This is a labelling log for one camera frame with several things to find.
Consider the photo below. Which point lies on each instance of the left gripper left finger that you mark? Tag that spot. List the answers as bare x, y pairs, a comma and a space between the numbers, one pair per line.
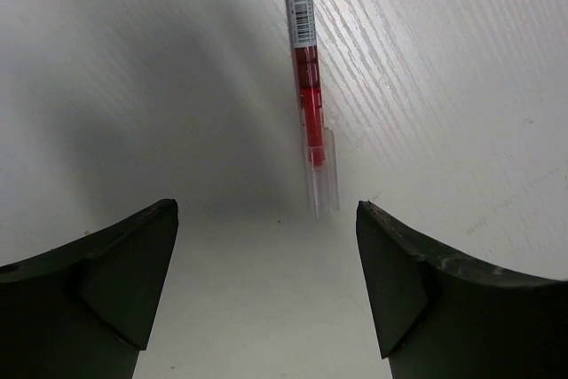
86, 309

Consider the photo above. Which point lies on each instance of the pink pen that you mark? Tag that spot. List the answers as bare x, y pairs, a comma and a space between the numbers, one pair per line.
318, 139

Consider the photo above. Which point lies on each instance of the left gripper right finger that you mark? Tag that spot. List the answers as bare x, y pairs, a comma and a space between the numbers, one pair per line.
441, 313

